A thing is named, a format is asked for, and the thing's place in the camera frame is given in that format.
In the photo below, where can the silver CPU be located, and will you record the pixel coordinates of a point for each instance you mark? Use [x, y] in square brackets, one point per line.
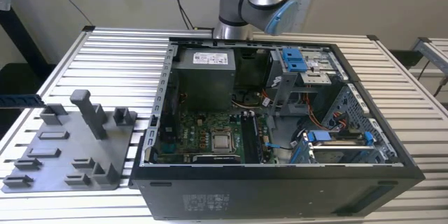
[222, 141]

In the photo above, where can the grey metal drive cage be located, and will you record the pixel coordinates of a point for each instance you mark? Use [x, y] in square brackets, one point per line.
[291, 95]

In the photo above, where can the black stand base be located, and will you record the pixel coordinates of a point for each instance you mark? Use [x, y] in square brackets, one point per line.
[18, 79]

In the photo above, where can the aluminium side table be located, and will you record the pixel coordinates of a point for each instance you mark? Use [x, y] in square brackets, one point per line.
[434, 51]

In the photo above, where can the grey power supply unit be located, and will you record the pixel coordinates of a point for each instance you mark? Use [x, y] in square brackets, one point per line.
[203, 90]

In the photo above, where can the black box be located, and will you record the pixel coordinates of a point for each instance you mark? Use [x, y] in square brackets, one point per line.
[406, 58]

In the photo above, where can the CPU socket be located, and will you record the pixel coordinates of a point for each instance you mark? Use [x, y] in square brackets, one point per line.
[220, 130]

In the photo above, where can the black table corner cap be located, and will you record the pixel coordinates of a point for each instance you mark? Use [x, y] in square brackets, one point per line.
[88, 28]
[372, 38]

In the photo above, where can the grey parts rack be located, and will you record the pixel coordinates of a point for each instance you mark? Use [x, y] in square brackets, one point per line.
[76, 150]

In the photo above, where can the black case fan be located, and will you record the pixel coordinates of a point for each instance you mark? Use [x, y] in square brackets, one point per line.
[171, 113]

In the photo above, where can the hard disk in blue carrier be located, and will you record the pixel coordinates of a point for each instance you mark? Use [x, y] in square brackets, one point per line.
[319, 136]

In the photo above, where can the green motherboard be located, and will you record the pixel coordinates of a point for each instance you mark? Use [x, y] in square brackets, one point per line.
[196, 123]

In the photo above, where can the black graphics card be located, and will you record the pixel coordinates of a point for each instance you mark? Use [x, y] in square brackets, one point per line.
[216, 159]

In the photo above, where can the black PC case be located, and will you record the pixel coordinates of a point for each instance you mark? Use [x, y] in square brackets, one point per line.
[244, 195]

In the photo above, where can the black slanted post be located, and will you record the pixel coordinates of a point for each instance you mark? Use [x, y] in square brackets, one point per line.
[28, 45]

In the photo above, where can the perforated metal disk bay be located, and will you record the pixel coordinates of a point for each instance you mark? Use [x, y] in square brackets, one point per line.
[354, 103]

